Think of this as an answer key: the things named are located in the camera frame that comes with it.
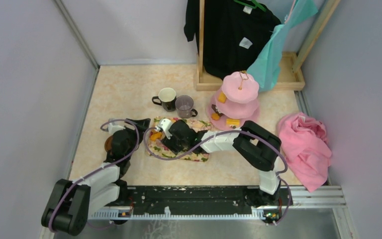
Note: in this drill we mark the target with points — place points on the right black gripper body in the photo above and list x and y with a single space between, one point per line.
177 146

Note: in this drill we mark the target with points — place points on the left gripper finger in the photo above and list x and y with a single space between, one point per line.
142 132
140 123

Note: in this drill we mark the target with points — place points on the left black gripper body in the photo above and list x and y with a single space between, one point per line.
133 138

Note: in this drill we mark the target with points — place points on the orange fish-shaped cake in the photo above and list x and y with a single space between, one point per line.
156 136

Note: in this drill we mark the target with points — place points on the orange flower-shaped cookie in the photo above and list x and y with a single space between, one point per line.
215 116

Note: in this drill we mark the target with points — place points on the chocolate triangle cake slice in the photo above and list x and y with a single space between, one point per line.
216 110

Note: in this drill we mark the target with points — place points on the yellow layered cake slice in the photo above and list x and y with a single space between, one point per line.
232 123

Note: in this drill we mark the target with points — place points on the yellow rectangular biscuit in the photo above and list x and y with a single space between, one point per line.
222 97

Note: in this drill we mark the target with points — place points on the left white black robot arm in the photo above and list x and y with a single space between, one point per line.
72 202

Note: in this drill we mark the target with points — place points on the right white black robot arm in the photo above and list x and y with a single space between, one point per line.
255 144

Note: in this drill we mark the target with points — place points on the brown round coaster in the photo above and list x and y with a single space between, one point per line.
108 144

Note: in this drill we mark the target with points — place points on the floral rectangular tray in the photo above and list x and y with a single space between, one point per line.
158 149

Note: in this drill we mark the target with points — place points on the black mug white inside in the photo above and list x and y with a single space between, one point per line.
166 98

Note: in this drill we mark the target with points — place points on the pink three-tier cake stand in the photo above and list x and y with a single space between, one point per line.
242 102

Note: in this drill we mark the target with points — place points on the teal garment hanging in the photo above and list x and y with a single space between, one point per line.
266 68

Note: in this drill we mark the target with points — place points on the black t-shirt on hanger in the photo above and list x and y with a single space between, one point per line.
234 35

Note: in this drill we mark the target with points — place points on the pink crumpled towel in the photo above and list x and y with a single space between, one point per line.
305 144

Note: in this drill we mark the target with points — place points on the wooden clothes rack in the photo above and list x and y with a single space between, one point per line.
290 76

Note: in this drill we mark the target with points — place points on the green clothes hanger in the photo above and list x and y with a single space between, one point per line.
253 5

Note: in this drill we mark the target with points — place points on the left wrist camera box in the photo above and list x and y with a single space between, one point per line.
114 126

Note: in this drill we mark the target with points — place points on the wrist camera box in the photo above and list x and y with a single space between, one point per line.
114 126
164 125

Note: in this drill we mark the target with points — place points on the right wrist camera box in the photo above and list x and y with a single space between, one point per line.
164 125

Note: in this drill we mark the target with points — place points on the grey mug black handle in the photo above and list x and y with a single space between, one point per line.
185 107

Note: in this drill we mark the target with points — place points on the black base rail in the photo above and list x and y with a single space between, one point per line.
216 203

